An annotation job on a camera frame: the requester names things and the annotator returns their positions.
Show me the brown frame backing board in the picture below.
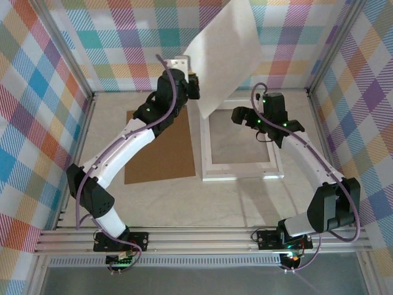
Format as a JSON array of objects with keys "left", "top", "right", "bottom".
[{"left": 124, "top": 109, "right": 197, "bottom": 185}]

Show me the white picture frame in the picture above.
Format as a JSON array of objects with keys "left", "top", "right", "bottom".
[{"left": 201, "top": 97, "right": 285, "bottom": 183}]

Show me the colourful plaid backdrop panel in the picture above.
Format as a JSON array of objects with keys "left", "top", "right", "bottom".
[
  {"left": 0, "top": 0, "right": 93, "bottom": 282},
  {"left": 49, "top": 0, "right": 351, "bottom": 92},
  {"left": 309, "top": 0, "right": 393, "bottom": 274}
]

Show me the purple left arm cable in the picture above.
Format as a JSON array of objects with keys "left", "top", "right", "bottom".
[{"left": 75, "top": 53, "right": 179, "bottom": 274}]

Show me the aluminium side rail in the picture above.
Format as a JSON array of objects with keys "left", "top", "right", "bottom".
[
  {"left": 53, "top": 92, "right": 98, "bottom": 231},
  {"left": 306, "top": 87, "right": 354, "bottom": 228}
]

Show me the aluminium corner post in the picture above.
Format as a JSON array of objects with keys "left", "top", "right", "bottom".
[
  {"left": 306, "top": 0, "right": 371, "bottom": 93},
  {"left": 29, "top": 0, "right": 95, "bottom": 98}
]

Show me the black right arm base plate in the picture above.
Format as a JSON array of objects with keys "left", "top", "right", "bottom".
[{"left": 255, "top": 227, "right": 314, "bottom": 251}]

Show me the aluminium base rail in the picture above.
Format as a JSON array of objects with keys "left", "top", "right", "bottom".
[{"left": 33, "top": 227, "right": 372, "bottom": 256}]

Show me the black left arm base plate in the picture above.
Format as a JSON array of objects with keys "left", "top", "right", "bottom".
[{"left": 93, "top": 230, "right": 150, "bottom": 253}]

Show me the slotted grey cable duct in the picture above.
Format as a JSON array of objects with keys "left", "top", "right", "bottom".
[{"left": 48, "top": 256, "right": 282, "bottom": 268}]

